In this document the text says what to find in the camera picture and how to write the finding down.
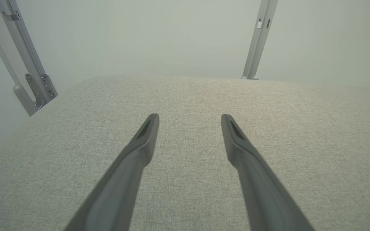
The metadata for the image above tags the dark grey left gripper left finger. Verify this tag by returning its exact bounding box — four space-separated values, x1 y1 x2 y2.
63 113 160 231

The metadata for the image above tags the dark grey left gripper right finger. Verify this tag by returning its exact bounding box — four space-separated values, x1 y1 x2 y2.
221 114 316 231

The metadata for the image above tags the grey double metal frame post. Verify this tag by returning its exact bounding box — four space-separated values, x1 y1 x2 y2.
241 0 279 80

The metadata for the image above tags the grey metal post with bracket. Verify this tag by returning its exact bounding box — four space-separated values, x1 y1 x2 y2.
0 0 58 117

